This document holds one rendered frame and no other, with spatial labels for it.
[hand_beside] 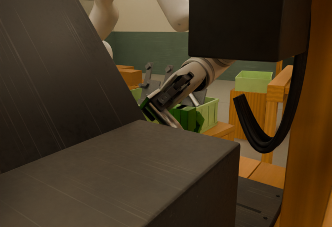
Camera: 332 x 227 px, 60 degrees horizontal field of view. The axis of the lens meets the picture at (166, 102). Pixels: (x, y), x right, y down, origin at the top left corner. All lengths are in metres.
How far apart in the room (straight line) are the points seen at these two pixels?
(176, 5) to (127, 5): 8.42
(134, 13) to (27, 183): 8.79
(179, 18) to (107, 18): 0.37
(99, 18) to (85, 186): 0.86
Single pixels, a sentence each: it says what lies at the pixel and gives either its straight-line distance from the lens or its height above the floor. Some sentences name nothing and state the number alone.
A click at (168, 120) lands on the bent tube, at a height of 1.21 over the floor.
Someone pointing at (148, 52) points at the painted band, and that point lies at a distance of 8.80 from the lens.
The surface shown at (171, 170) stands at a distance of 0.32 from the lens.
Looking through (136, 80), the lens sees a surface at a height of 0.25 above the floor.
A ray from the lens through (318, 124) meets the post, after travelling 0.56.
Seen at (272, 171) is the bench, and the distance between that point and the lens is 1.14.
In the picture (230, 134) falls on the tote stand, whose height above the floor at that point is 0.74.
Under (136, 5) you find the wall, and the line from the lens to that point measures 9.02.
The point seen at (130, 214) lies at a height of 1.24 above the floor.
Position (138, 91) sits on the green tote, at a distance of 2.09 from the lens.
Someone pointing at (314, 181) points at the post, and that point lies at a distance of 0.60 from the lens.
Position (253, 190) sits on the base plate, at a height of 0.90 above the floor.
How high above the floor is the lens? 1.39
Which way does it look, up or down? 15 degrees down
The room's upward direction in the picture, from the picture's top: straight up
